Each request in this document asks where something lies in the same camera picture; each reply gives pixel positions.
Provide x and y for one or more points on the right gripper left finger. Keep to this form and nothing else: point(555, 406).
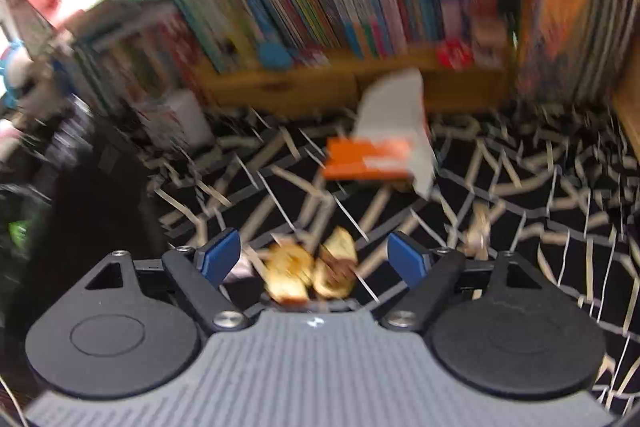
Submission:
point(197, 273)

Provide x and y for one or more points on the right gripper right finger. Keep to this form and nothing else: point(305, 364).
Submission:
point(430, 275)

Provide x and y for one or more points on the black lined trash bin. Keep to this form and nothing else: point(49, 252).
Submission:
point(87, 200)

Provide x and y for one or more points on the orange white open envelope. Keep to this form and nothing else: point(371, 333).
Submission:
point(389, 141)

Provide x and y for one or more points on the white cardboard box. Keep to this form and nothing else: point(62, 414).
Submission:
point(176, 120)

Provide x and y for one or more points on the black white patterned cloth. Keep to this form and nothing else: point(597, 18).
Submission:
point(560, 187)

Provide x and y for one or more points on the yellow wooden book stand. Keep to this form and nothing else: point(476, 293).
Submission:
point(341, 82)

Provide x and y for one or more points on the blue white plush toy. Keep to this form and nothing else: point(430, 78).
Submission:
point(15, 73)

